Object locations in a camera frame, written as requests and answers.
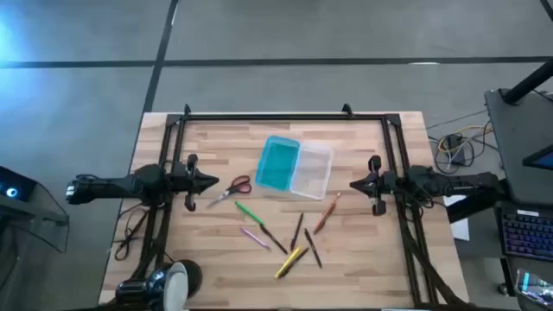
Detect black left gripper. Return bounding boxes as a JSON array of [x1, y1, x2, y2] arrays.
[[166, 153, 220, 213]]

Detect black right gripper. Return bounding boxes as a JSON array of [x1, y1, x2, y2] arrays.
[[349, 155, 407, 217]]

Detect red-handled scissors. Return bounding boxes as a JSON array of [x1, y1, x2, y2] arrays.
[[206, 175, 253, 210]]

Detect orange pencil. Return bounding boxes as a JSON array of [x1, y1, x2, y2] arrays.
[[313, 192, 342, 236]]

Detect green pen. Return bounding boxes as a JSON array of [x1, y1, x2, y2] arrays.
[[234, 200, 265, 226]]

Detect purple pen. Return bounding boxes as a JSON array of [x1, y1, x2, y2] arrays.
[[239, 226, 271, 251]]

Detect clear supply box teal lid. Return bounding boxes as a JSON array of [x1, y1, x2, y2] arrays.
[[254, 135, 335, 201]]

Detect black pen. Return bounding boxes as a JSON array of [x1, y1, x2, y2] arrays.
[[279, 246, 310, 279], [303, 227, 323, 270], [259, 223, 289, 256], [289, 212, 305, 252]]

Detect black power adapter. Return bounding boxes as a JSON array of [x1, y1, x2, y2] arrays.
[[444, 133, 467, 166]]

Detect white paper sheet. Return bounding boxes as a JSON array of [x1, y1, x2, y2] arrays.
[[442, 194, 471, 242]]

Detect black desk leg bar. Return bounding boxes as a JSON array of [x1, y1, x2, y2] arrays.
[[447, 189, 511, 224]]

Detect black lamp white head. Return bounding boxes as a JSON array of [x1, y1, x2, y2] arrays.
[[114, 258, 204, 311]]

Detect yellow pen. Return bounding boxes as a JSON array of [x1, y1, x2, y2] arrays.
[[274, 245, 302, 280]]

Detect black side desk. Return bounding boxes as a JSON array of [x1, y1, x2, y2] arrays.
[[483, 88, 553, 206]]

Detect backlit black keyboard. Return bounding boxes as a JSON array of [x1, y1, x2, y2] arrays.
[[496, 202, 553, 263]]

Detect dark grey side cart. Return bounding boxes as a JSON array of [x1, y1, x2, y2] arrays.
[[0, 181, 71, 311]]

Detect tablet with blue screen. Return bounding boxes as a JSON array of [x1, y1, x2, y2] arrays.
[[521, 144, 553, 172]]

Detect black device blue light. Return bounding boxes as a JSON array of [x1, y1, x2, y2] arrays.
[[0, 166, 38, 203]]

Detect black pole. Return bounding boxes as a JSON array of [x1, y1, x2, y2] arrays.
[[503, 58, 553, 105]]

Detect shiny phone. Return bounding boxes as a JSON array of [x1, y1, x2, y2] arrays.
[[513, 267, 553, 309]]

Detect black cable tangle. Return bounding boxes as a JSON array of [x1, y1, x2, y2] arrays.
[[429, 129, 496, 175]]

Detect dark brown cable loop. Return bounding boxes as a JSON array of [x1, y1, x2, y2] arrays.
[[114, 202, 150, 263]]

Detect black aluminium table frame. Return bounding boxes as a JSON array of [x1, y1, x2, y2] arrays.
[[129, 103, 466, 311]]

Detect yellow cable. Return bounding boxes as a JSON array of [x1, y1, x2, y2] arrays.
[[437, 124, 493, 153]]

